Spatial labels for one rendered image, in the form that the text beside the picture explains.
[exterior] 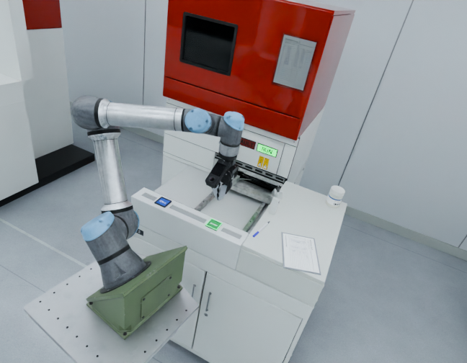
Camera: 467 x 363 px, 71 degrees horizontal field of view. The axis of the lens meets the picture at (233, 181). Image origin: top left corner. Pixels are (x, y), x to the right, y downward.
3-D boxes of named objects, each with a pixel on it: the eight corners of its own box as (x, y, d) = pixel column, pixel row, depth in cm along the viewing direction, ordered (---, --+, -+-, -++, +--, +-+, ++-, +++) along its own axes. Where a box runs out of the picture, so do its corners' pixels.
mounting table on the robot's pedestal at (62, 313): (112, 417, 100) (111, 396, 93) (28, 330, 117) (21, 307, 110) (204, 317, 134) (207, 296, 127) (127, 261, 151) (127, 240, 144)
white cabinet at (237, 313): (178, 258, 251) (188, 166, 208) (298, 317, 224) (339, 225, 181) (119, 322, 199) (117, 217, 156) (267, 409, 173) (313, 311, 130)
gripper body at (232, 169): (236, 178, 133) (242, 151, 127) (228, 186, 126) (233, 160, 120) (220, 171, 135) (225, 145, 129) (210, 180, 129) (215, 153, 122)
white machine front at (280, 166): (164, 153, 215) (168, 93, 194) (281, 199, 193) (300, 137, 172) (162, 155, 213) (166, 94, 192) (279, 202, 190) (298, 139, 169)
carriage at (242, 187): (220, 176, 196) (220, 172, 195) (277, 199, 186) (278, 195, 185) (213, 182, 190) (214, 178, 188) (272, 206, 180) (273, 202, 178)
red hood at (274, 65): (220, 75, 248) (233, -16, 217) (324, 106, 226) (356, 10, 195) (161, 96, 188) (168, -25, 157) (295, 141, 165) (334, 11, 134)
